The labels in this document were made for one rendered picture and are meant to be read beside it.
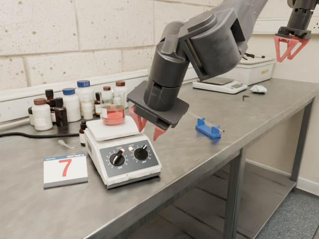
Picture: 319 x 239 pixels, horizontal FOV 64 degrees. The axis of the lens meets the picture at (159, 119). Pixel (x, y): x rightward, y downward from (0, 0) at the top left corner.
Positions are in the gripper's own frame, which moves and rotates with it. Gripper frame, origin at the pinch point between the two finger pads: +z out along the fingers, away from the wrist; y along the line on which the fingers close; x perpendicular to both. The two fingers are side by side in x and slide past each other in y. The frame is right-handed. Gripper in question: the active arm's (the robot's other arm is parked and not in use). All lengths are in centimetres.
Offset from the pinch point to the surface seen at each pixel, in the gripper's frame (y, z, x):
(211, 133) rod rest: -11.0, 15.6, -25.8
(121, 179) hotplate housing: 0.2, 8.0, 8.0
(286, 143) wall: -60, 79, -122
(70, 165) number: 12.4, 12.5, 9.7
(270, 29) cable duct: -11, 21, -144
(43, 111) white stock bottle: 37.7, 24.9, -5.8
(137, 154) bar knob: 0.2, 5.7, 2.2
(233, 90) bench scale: -10, 34, -80
